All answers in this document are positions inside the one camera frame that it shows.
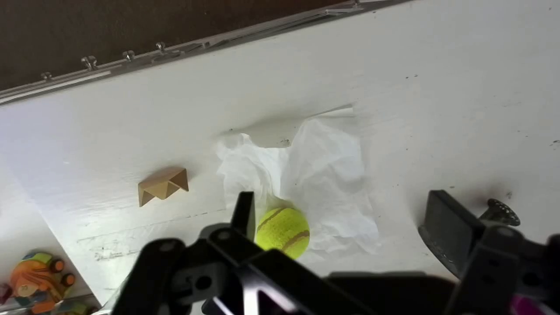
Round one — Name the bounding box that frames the yellow-green tennis ball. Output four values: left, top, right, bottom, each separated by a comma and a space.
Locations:
256, 206, 310, 258

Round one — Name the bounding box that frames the orange toy car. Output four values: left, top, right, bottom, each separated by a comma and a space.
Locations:
9, 250, 77, 315

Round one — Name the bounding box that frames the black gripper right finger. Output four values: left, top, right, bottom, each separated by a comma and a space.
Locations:
418, 190, 485, 276

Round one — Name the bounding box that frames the small brown wooden block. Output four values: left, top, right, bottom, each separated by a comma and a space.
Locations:
138, 166, 189, 206

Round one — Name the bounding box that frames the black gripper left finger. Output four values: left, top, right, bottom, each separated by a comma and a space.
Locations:
231, 190, 256, 239

